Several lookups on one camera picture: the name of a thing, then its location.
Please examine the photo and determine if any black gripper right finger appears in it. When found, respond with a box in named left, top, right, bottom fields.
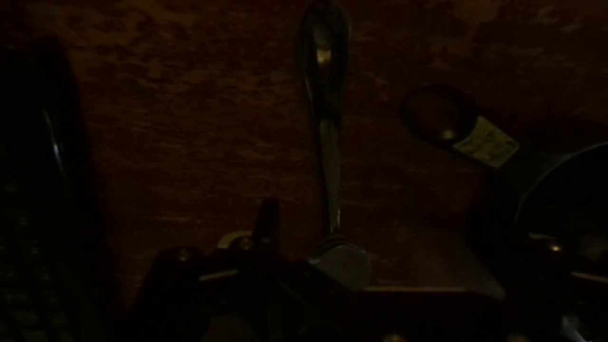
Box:
left=306, top=233, right=374, bottom=294

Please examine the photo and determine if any black ring with yellow tag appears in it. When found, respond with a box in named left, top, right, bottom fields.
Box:
left=397, top=83, right=523, bottom=171

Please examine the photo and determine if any black keyboard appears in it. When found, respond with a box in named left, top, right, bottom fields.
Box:
left=0, top=36, right=107, bottom=342

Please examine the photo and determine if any black bowl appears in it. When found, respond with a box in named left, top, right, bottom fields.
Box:
left=466, top=138, right=608, bottom=300

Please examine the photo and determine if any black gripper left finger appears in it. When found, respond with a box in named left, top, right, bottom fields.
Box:
left=251, top=195, right=285, bottom=268

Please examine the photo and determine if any metal spoon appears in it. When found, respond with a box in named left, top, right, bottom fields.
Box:
left=295, top=0, right=354, bottom=254

